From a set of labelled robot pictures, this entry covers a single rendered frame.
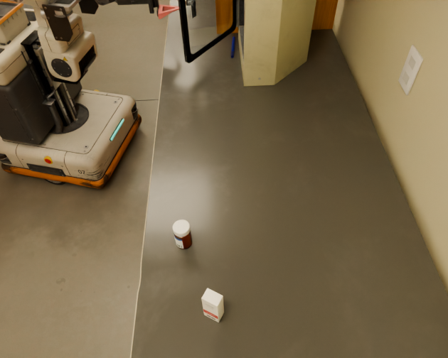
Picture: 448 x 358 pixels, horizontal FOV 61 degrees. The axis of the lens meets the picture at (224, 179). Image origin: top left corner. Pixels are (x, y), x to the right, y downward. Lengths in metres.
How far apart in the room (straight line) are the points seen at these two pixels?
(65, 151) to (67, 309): 0.83
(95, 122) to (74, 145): 0.21
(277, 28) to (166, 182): 0.60
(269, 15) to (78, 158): 1.36
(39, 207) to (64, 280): 0.52
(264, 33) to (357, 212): 0.63
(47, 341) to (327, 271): 1.42
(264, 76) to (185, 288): 0.80
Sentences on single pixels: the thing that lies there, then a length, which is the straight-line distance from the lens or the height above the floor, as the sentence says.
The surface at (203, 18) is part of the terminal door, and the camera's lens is 1.44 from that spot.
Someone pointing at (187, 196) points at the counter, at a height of 0.94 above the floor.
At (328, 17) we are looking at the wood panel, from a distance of 1.76.
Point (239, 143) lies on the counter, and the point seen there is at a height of 0.94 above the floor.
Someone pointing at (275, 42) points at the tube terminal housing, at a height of 1.10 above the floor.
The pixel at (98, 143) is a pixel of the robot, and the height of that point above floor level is 0.28.
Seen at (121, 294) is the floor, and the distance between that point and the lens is 2.01.
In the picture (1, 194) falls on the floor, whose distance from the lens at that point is 2.64.
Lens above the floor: 1.77
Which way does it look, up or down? 50 degrees down
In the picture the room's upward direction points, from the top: 2 degrees counter-clockwise
